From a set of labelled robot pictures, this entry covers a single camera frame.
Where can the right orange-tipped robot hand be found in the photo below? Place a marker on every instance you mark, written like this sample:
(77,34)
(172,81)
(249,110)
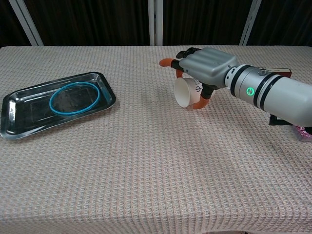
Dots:
(209,65)

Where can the white paper cup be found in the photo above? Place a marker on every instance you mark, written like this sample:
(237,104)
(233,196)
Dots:
(182,92)

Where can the dark curtain panel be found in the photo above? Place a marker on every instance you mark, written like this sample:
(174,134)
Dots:
(9,26)
(285,22)
(92,22)
(202,22)

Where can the long dark red box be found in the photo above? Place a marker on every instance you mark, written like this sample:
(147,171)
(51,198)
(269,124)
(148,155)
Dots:
(280,71)

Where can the beige woven tablecloth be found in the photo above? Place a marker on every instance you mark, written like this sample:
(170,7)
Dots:
(146,158)

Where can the pink glitter box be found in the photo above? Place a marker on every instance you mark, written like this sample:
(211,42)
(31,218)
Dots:
(304,134)

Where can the shiny metal tray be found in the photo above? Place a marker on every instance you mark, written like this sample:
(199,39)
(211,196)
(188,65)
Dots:
(22,114)

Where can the white metal frame post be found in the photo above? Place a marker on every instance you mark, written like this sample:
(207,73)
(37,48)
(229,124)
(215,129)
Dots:
(26,23)
(251,22)
(155,22)

